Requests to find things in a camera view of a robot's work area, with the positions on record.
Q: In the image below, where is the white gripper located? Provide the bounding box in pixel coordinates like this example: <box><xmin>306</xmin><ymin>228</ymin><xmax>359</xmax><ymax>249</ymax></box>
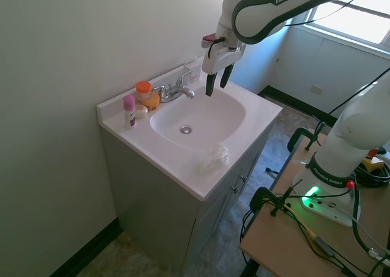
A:
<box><xmin>202</xmin><ymin>42</ymin><xmax>246</xmax><ymax>98</ymax></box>

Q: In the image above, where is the white tissue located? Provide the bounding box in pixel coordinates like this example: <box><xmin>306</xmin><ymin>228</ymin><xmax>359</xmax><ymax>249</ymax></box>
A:
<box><xmin>197</xmin><ymin>142</ymin><xmax>231</xmax><ymax>176</ymax></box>

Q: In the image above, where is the white cardboard box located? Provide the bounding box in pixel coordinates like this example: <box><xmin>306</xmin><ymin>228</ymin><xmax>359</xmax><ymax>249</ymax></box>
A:
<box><xmin>183</xmin><ymin>62</ymin><xmax>204</xmax><ymax>84</ymax></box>

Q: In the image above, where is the chrome faucet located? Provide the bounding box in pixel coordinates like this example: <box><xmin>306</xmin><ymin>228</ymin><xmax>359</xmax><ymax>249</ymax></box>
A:
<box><xmin>153</xmin><ymin>70</ymin><xmax>196</xmax><ymax>104</ymax></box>

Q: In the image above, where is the orange round container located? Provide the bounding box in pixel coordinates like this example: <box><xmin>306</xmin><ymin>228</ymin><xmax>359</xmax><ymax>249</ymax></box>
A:
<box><xmin>141</xmin><ymin>93</ymin><xmax>161</xmax><ymax>112</ymax></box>

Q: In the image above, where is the jar with orange lid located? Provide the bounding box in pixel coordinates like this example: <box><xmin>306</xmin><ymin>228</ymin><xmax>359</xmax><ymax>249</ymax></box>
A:
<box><xmin>135</xmin><ymin>81</ymin><xmax>152</xmax><ymax>103</ymax></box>

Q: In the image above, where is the black baseboard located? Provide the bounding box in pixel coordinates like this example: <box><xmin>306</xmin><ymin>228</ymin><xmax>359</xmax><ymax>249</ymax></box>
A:
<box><xmin>48</xmin><ymin>217</ymin><xmax>119</xmax><ymax>277</ymax></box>
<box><xmin>257</xmin><ymin>85</ymin><xmax>339</xmax><ymax>126</ymax></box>

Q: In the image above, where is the white sink countertop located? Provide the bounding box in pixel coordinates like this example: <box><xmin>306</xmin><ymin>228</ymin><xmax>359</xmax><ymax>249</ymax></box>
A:
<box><xmin>96</xmin><ymin>62</ymin><xmax>284</xmax><ymax>202</ymax></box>

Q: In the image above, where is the pink capped deodorant bottle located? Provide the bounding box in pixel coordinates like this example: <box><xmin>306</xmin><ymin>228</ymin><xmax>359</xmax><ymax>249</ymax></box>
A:
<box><xmin>122</xmin><ymin>95</ymin><xmax>137</xmax><ymax>130</ymax></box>

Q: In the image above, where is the black C clamp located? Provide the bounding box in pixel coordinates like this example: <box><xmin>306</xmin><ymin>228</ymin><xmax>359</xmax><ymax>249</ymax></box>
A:
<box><xmin>249</xmin><ymin>179</ymin><xmax>303</xmax><ymax>218</ymax></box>
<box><xmin>287</xmin><ymin>121</ymin><xmax>328</xmax><ymax>151</ymax></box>

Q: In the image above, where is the grey vanity cabinet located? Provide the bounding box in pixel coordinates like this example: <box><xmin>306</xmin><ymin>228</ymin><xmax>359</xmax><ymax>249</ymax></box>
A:
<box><xmin>100</xmin><ymin>118</ymin><xmax>275</xmax><ymax>277</ymax></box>

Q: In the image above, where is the window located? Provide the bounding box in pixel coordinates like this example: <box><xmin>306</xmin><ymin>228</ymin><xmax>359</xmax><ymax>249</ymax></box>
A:
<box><xmin>300</xmin><ymin>0</ymin><xmax>390</xmax><ymax>51</ymax></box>

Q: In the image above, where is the yellow emergency stop button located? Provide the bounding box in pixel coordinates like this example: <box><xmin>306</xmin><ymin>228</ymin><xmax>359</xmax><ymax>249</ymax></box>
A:
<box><xmin>364</xmin><ymin>148</ymin><xmax>390</xmax><ymax>180</ymax></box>

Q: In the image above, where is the wooden table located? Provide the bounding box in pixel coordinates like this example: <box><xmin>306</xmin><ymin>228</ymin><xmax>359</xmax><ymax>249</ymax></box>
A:
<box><xmin>239</xmin><ymin>127</ymin><xmax>390</xmax><ymax>277</ymax></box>

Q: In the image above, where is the thin black cable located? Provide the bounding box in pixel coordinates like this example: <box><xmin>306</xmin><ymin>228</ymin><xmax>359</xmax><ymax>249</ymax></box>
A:
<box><xmin>285</xmin><ymin>0</ymin><xmax>354</xmax><ymax>27</ymax></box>

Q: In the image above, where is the yellow cable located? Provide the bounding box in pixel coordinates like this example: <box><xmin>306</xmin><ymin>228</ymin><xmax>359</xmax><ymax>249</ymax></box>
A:
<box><xmin>285</xmin><ymin>203</ymin><xmax>317</xmax><ymax>240</ymax></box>

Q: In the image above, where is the black coiled cable bundle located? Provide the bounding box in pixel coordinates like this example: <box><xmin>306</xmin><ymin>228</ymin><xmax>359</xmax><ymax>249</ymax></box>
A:
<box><xmin>353</xmin><ymin>162</ymin><xmax>390</xmax><ymax>188</ymax></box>

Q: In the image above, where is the grey cable adapter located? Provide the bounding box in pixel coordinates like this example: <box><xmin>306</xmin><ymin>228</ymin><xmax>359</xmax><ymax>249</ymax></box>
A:
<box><xmin>315</xmin><ymin>236</ymin><xmax>336</xmax><ymax>257</ymax></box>

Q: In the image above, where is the grey cable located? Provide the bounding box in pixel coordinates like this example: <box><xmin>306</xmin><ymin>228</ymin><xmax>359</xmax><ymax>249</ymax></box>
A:
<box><xmin>350</xmin><ymin>214</ymin><xmax>390</xmax><ymax>258</ymax></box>

